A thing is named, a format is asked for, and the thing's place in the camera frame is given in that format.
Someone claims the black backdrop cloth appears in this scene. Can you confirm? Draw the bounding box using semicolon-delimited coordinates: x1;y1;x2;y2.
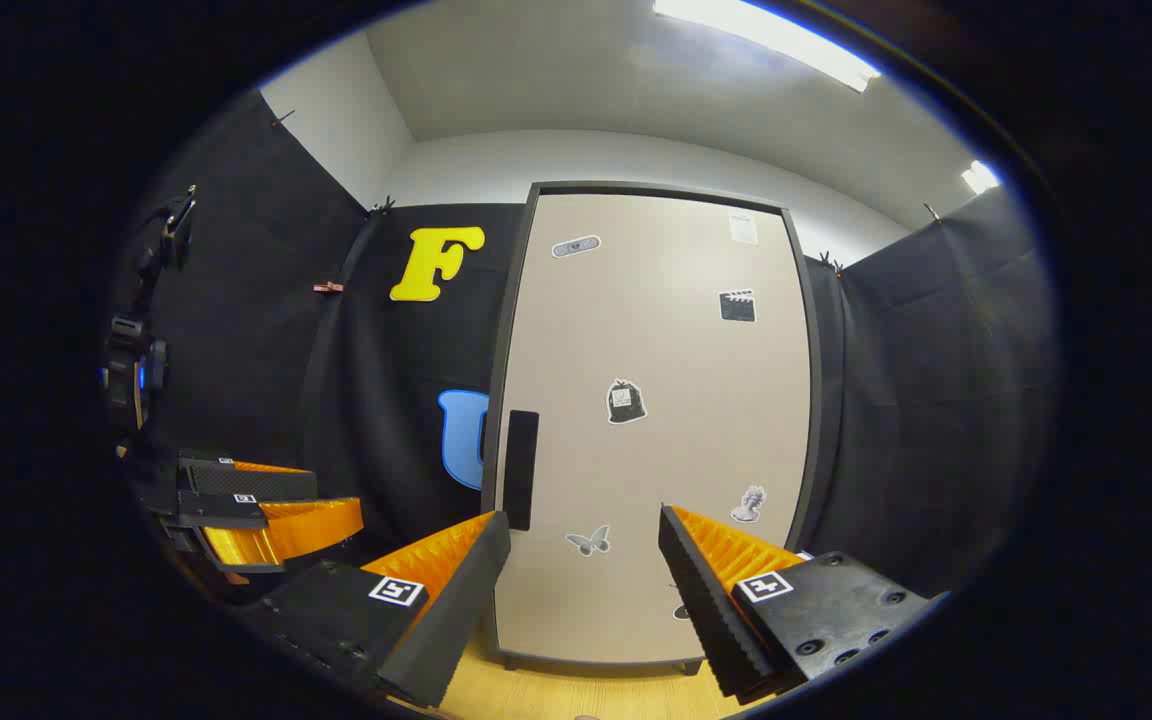
106;90;1062;601

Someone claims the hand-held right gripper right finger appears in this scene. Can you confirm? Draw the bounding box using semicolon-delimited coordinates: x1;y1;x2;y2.
658;504;947;703

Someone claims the long ceiling light panel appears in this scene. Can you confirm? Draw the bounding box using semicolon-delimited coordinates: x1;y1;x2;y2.
654;0;882;93

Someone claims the dark grey cabinet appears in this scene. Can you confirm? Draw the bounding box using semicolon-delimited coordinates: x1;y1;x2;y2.
481;180;827;676

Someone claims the black door handle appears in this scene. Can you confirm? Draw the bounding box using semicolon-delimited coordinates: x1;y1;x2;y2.
503;409;540;532

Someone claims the beige cabinet door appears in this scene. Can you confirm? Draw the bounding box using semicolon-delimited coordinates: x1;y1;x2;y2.
494;193;815;666

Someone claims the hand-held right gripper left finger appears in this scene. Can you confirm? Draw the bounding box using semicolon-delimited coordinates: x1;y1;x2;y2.
236;510;513;709

